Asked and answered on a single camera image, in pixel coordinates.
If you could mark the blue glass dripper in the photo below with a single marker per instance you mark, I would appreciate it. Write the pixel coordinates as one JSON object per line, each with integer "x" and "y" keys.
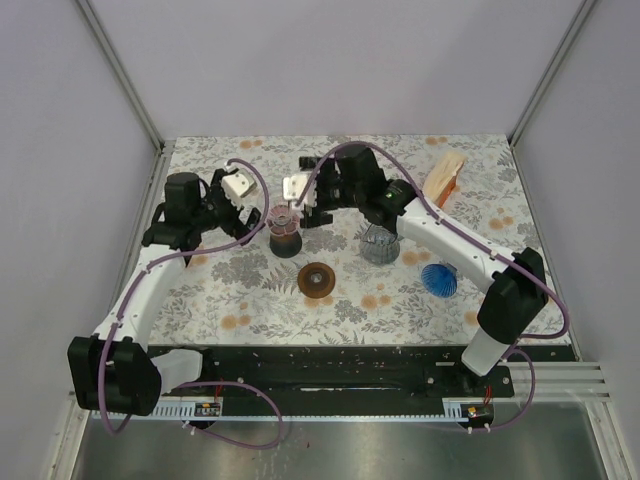
{"x": 440, "y": 279}

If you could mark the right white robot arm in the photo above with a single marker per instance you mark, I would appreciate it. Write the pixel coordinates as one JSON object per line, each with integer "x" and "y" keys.
{"x": 513, "y": 284}

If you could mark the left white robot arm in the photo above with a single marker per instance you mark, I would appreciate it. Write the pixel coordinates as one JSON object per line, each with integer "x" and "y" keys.
{"x": 111, "y": 370}

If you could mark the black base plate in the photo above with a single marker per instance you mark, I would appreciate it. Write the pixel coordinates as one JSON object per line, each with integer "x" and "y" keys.
{"x": 350, "y": 401}

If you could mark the white slotted cable duct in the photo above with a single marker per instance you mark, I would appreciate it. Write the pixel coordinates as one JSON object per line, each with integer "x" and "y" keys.
{"x": 231, "y": 410}

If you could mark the floral patterned table mat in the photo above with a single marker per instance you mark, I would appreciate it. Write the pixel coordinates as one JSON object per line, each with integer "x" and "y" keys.
{"x": 328, "y": 293}

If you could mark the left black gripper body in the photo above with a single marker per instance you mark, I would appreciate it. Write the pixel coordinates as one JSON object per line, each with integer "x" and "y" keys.
{"x": 218, "y": 211}

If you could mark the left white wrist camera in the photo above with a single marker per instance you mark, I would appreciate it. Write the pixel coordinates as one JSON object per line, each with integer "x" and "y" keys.
{"x": 237, "y": 184}

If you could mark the aluminium frame post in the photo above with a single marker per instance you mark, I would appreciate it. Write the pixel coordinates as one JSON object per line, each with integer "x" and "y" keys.
{"x": 97, "y": 29}
{"x": 558, "y": 58}

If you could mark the dark carafe with red rim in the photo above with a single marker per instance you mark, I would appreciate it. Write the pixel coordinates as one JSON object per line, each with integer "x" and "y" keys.
{"x": 285, "y": 245}

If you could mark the left aluminium frame post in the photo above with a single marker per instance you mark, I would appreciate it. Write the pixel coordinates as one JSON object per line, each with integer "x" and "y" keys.
{"x": 97, "y": 29}

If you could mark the right aluminium frame post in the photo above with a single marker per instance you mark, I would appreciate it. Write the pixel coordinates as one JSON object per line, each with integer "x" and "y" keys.
{"x": 558, "y": 58}

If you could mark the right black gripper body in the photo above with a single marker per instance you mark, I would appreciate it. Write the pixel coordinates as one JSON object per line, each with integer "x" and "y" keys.
{"x": 333, "y": 192}

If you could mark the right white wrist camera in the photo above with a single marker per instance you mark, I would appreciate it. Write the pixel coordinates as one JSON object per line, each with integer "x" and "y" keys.
{"x": 299, "y": 192}

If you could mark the clear glass pitcher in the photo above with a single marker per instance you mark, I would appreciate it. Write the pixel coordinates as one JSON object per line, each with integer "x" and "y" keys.
{"x": 379, "y": 246}

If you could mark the coffee filter pack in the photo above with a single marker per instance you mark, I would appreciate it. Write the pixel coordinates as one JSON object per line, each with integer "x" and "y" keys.
{"x": 442, "y": 179}

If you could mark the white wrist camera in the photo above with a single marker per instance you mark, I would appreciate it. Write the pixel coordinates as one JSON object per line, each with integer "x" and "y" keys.
{"x": 299, "y": 192}
{"x": 237, "y": 184}

